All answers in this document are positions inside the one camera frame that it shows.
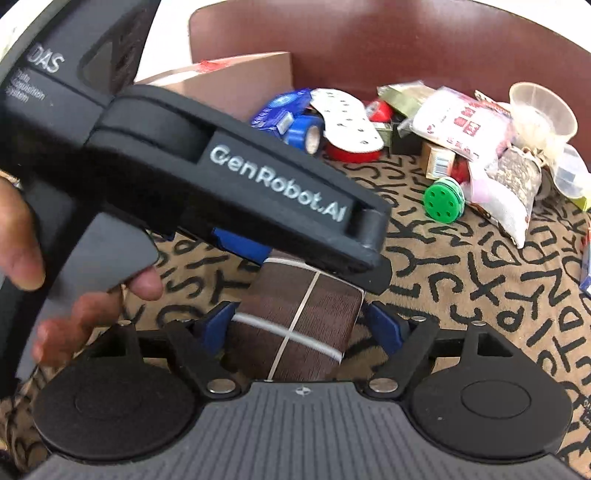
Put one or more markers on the letter-patterned blanket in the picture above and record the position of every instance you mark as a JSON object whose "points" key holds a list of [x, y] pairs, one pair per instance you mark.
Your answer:
{"points": [[461, 286]]}

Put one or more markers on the brown cardboard box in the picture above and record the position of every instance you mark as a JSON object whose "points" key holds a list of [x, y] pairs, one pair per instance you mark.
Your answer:
{"points": [[231, 87]]}

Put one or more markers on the blue tape roll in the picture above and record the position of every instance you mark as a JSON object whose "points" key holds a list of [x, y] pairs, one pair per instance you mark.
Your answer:
{"points": [[300, 134]]}

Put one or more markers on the person's left hand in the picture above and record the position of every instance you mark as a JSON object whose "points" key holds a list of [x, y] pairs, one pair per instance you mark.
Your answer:
{"points": [[21, 240]]}

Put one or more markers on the green round plastic disc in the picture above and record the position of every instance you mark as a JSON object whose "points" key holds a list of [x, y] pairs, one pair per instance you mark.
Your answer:
{"points": [[442, 201]]}

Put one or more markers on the white bag with red print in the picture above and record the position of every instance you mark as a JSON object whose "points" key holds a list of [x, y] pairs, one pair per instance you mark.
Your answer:
{"points": [[461, 122]]}

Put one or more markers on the red tape roll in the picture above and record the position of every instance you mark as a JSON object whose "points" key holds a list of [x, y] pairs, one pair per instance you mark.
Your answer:
{"points": [[351, 156]]}

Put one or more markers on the clear plastic funnel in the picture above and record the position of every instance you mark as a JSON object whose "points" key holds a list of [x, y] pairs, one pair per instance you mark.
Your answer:
{"points": [[542, 113]]}

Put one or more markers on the mixed grain bag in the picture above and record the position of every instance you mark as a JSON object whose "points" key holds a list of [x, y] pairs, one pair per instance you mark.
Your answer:
{"points": [[517, 177]]}

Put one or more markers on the clear plastic container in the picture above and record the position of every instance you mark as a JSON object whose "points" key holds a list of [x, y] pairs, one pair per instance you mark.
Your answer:
{"points": [[570, 173]]}

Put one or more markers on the green tea packet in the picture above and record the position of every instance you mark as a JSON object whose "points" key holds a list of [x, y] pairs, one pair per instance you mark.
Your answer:
{"points": [[406, 99]]}

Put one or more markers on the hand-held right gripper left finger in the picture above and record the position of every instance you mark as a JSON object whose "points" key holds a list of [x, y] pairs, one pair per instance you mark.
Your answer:
{"points": [[220, 323]]}

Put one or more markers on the brown wooden headboard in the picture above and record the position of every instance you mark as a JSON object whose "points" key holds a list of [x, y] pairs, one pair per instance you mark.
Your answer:
{"points": [[369, 41]]}

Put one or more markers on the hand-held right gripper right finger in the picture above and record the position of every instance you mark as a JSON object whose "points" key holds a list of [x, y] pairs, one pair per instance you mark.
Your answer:
{"points": [[383, 323]]}

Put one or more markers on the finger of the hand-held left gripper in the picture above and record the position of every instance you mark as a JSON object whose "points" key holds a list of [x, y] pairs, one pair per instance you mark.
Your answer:
{"points": [[240, 242], [258, 184]]}

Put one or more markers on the red round object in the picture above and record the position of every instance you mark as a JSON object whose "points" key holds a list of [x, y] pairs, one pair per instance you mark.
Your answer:
{"points": [[381, 110]]}

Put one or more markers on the bag of mixed grains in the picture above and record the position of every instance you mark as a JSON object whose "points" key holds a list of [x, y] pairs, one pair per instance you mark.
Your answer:
{"points": [[503, 217]]}

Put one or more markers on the small tan carton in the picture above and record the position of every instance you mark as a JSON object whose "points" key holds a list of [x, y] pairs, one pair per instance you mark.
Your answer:
{"points": [[443, 161]]}

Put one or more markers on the red fluffy toy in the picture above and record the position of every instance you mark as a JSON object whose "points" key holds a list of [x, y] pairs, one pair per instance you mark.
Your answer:
{"points": [[460, 174]]}

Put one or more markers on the white patterned insole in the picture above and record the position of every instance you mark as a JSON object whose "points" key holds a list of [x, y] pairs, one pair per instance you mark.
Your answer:
{"points": [[346, 120]]}

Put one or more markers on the black box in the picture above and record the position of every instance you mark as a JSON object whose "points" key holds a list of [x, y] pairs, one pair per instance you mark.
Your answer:
{"points": [[408, 141]]}

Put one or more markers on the yellow green packet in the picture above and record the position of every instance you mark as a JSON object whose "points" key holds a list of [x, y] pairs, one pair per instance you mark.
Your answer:
{"points": [[585, 202]]}

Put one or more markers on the blue snack packet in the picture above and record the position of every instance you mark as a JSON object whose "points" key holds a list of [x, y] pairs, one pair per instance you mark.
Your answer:
{"points": [[277, 110]]}

